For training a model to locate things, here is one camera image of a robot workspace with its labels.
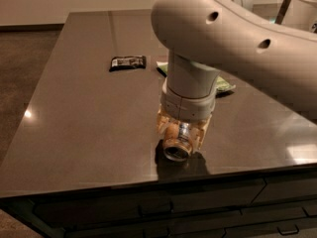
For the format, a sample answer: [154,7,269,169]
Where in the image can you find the white robot base cylinder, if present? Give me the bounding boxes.
[282,0,317,33]

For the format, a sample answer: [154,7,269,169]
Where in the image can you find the dark drawer cabinet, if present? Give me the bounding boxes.
[1,166,317,238]

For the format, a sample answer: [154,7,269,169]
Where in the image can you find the black drawer handle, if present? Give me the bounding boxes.
[277,224,299,236]

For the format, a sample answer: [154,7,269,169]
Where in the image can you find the orange drink can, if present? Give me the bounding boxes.
[162,122,193,162]

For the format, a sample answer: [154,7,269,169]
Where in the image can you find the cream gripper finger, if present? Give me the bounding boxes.
[189,116,212,152]
[157,106,175,145]

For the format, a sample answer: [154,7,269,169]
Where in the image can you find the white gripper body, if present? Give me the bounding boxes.
[160,81,216,122]

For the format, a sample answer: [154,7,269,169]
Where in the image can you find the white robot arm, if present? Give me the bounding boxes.
[151,0,317,151]

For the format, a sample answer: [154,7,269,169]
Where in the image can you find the green chip bag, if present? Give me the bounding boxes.
[157,61,236,95]

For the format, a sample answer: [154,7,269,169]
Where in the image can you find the black snack bar wrapper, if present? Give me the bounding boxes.
[109,56,147,72]

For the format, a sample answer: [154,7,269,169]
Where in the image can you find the black flat panel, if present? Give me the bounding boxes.
[275,0,291,25]

